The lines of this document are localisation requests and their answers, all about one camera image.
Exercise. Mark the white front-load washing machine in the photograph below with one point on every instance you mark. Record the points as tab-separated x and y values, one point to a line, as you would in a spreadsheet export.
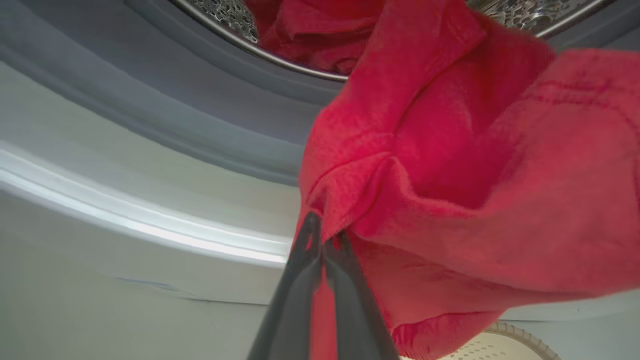
150	200

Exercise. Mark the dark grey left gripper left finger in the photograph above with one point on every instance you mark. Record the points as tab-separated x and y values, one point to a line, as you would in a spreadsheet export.
292	310

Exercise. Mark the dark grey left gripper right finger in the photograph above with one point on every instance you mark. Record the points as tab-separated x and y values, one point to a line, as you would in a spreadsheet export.
357	320

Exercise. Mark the red garment with white stripes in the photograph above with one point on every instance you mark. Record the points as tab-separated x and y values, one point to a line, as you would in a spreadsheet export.
475	175

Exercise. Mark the cream perforated laundry basket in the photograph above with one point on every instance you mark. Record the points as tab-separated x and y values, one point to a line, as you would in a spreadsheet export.
500	347

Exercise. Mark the plain red garment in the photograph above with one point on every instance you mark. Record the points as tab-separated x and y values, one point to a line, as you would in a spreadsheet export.
310	35

